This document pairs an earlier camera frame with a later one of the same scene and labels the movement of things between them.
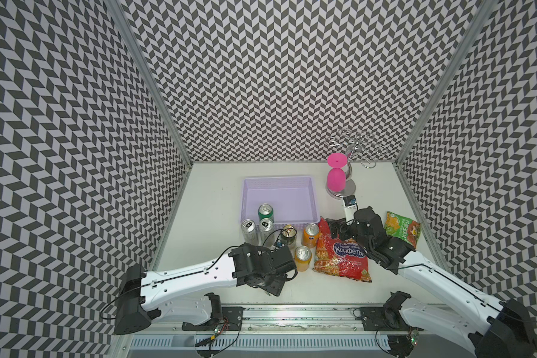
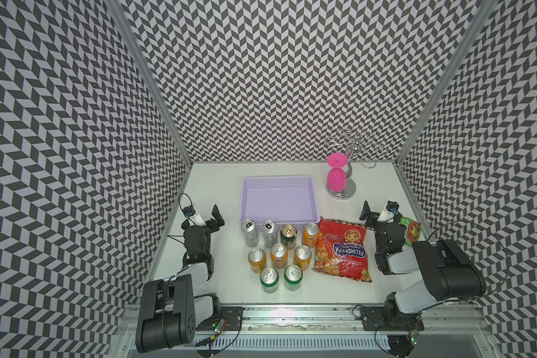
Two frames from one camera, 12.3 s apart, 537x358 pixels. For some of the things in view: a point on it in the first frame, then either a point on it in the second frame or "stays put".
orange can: [303, 254] stays put
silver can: [250, 231] stays put
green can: [265, 210] to [292, 277]
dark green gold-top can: [289, 236] stays put
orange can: [310, 235] stays put
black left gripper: [277, 286] to [218, 218]
